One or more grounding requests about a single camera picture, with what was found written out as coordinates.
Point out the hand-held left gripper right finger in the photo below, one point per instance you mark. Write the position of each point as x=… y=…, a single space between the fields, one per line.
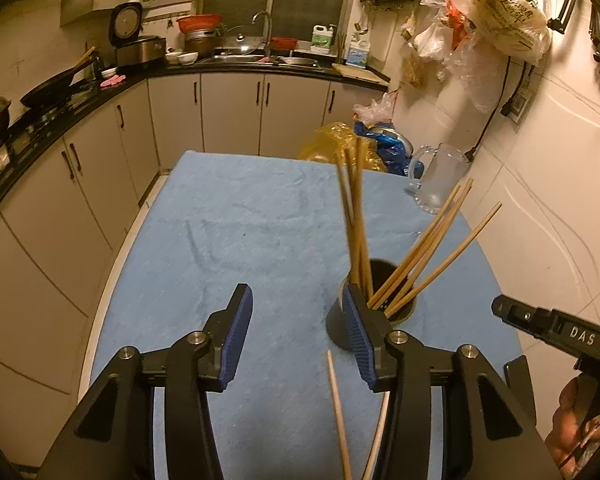
x=357 y=340

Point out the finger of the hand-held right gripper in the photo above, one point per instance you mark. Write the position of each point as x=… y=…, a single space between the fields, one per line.
x=512 y=312

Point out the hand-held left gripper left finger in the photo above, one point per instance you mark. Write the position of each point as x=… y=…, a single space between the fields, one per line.
x=235 y=340

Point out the black utensil holder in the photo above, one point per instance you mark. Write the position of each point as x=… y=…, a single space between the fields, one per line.
x=336 y=327

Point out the person's right hand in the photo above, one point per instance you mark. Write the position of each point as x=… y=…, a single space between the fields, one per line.
x=567 y=425

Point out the blue tablecloth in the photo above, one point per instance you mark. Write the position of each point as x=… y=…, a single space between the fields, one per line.
x=255 y=240

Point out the glass mug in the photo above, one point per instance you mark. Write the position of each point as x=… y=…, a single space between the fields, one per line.
x=442 y=180

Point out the blue plastic bag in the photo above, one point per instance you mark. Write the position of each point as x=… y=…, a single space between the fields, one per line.
x=392 y=152

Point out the yellow plastic bag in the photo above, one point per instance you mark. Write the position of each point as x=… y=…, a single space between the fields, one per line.
x=325 y=142

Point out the beige kitchen cabinets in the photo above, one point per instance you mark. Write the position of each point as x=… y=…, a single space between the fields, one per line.
x=45 y=220

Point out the white plastic bag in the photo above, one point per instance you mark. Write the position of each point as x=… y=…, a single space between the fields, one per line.
x=375 y=109

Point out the hanging clear plastic bags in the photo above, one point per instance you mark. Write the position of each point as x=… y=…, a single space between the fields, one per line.
x=455 y=55

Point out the wooden cutting board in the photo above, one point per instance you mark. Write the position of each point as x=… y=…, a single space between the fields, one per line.
x=360 y=75

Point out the black kitchen countertop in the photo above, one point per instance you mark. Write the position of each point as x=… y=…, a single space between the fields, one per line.
x=105 y=95

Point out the steel sink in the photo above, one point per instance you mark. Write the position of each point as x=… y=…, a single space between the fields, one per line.
x=240 y=60

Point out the white bowl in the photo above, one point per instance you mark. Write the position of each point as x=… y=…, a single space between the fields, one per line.
x=188 y=58
x=173 y=58

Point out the pink cloth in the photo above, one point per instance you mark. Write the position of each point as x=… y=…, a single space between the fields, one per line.
x=114 y=80

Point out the blue label bottle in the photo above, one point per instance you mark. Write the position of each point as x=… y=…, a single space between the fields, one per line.
x=357 y=52

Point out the black gas stove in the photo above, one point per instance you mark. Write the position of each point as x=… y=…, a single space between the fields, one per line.
x=30 y=127

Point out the glass pot lid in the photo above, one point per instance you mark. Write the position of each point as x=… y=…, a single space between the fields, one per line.
x=240 y=42

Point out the hanging bag of flatbread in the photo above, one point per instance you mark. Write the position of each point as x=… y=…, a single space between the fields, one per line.
x=515 y=15

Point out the metal pot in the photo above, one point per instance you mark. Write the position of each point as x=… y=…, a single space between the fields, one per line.
x=200 y=42

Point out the red bowl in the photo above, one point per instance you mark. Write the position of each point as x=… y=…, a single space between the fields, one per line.
x=282 y=42

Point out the green label bottle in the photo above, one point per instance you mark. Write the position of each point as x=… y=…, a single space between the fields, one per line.
x=322 y=40

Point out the rice cooker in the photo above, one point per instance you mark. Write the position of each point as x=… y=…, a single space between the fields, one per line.
x=140 y=52

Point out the metal faucet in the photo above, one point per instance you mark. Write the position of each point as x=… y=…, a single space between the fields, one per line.
x=269 y=35

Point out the black wok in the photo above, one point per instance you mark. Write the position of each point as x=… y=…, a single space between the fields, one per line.
x=50 y=92

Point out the red basin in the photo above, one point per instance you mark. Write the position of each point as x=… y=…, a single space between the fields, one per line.
x=200 y=22

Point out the wooden wok utensil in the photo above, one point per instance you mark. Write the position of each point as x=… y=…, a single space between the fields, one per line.
x=85 y=56

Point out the wall socket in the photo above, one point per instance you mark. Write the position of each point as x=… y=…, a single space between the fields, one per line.
x=519 y=105

